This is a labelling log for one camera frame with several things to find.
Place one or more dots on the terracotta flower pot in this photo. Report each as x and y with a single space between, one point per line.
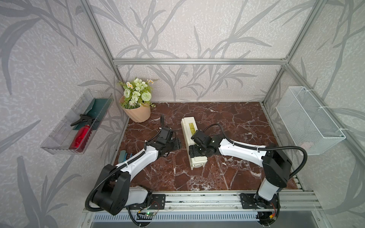
140 114

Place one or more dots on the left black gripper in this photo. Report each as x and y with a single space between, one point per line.
177 143

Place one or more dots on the blue hand rake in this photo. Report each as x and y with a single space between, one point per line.
128 156

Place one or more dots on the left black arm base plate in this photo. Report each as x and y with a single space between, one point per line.
152 201

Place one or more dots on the aluminium front rail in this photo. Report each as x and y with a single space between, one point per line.
290 200

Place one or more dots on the cream dispenser lid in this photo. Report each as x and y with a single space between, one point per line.
189 128

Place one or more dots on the white green artificial flowers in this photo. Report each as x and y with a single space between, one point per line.
137 93

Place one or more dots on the teal garden trowel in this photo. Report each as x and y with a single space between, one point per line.
122 156

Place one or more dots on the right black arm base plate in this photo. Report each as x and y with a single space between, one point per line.
254 201

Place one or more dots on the clear plastic wall shelf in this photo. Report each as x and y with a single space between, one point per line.
60 139

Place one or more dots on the white wire mesh basket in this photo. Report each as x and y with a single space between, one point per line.
307 121

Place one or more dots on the red spray bottle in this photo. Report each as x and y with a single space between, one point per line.
80 140

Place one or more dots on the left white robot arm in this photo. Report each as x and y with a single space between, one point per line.
113 191

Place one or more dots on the dark green folded cloth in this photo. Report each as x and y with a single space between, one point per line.
97 110

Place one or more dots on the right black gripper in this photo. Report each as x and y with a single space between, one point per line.
192 151

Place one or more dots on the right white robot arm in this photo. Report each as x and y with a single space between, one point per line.
275 163

